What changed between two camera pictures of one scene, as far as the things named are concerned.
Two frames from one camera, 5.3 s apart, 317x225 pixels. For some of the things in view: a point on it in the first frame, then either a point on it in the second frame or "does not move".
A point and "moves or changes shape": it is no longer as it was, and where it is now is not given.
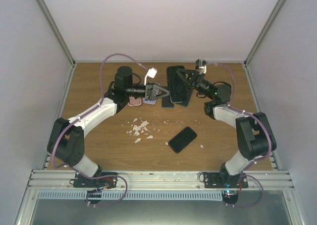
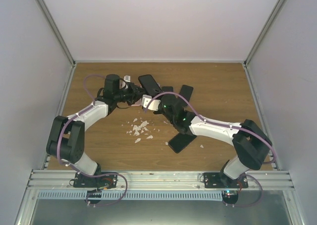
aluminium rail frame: x=63 y=180 does not move
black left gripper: x=150 y=92 to x=136 y=93
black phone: x=182 y=139 does not move
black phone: x=177 y=85 moves or changes shape
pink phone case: x=133 y=102 does not move
